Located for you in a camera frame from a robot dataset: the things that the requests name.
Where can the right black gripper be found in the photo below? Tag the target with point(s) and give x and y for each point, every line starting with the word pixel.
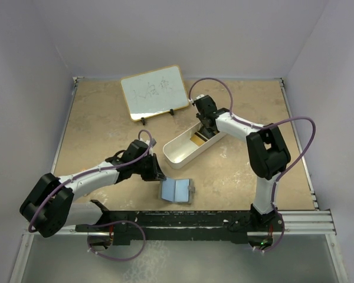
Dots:
pixel 200 116

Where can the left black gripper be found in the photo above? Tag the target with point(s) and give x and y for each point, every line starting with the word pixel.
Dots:
pixel 155 173

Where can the gold black striped card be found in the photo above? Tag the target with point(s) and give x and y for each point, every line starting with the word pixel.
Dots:
pixel 198 139

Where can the grey card holder wallet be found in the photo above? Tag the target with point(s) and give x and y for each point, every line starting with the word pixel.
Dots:
pixel 178 191

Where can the white oblong plastic tray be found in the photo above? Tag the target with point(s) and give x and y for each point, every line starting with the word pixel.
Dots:
pixel 180 151

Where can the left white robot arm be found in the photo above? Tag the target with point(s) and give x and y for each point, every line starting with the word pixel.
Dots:
pixel 48 205

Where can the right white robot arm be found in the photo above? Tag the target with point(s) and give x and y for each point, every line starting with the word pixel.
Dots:
pixel 267 151

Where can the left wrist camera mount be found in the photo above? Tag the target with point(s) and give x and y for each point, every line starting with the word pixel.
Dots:
pixel 151 142

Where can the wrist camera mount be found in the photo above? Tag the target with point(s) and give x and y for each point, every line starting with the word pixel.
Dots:
pixel 193 100
pixel 151 142

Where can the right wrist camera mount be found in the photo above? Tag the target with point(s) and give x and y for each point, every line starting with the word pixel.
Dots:
pixel 193 100

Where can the small whiteboard wooden frame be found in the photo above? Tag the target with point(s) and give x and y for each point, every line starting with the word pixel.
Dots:
pixel 154 92

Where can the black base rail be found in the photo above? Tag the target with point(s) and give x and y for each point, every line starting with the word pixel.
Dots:
pixel 236 226

